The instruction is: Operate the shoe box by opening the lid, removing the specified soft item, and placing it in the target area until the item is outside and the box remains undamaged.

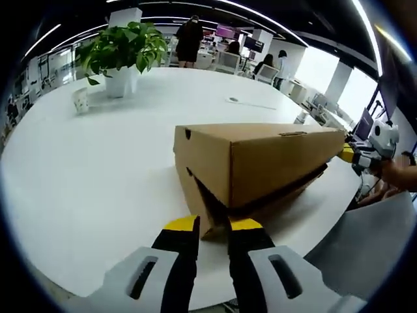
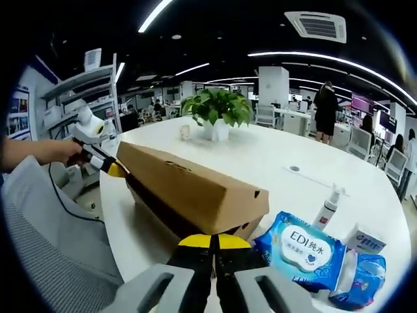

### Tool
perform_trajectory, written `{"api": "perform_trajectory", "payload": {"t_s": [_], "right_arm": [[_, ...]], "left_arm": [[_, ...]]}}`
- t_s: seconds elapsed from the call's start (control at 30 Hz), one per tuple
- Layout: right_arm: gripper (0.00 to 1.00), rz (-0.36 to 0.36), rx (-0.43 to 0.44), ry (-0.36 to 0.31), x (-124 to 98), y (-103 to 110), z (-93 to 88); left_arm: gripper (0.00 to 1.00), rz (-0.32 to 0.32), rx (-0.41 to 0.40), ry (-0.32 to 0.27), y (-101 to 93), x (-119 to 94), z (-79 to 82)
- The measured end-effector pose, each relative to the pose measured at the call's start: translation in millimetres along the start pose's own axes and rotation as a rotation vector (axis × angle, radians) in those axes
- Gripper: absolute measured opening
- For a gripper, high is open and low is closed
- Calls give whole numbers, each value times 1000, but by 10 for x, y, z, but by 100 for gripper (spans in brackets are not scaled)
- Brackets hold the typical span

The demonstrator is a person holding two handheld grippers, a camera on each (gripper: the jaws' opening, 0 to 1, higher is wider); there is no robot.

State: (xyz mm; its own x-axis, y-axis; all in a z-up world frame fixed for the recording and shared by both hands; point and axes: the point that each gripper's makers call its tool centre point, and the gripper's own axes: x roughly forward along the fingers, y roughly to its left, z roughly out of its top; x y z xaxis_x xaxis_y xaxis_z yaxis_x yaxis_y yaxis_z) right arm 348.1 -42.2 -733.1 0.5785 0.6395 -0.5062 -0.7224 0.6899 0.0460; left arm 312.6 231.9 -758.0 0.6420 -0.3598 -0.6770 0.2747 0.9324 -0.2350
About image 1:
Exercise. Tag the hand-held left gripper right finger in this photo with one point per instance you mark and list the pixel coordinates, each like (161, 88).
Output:
(247, 257)

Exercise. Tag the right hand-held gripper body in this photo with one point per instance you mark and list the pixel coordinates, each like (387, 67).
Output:
(384, 133)

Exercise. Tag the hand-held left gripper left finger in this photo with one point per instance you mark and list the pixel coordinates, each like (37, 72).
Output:
(179, 257)

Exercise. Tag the brown cardboard shoe box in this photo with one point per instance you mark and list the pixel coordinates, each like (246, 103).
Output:
(277, 163)

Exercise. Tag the person's right hand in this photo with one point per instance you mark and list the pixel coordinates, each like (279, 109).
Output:
(392, 174)

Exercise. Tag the desk monitor purple screen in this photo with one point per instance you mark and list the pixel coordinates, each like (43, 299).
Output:
(365, 124)

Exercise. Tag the black wristwatch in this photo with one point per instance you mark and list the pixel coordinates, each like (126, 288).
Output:
(408, 153)

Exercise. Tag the black hanging panel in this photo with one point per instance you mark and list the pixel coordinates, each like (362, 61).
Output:
(394, 71)

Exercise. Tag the long ceiling light strip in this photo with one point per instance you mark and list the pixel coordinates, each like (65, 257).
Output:
(368, 32)

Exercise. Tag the white office chair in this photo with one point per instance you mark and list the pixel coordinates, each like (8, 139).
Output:
(268, 71)
(228, 62)

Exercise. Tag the black display screen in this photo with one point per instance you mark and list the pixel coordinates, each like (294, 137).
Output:
(254, 44)

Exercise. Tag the purple display screen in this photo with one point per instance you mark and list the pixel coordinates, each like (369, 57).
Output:
(226, 30)

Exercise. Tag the small white paper cup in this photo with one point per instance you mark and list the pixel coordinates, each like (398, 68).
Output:
(81, 101)

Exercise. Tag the green potted plant white pot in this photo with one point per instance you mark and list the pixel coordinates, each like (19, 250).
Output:
(123, 45)

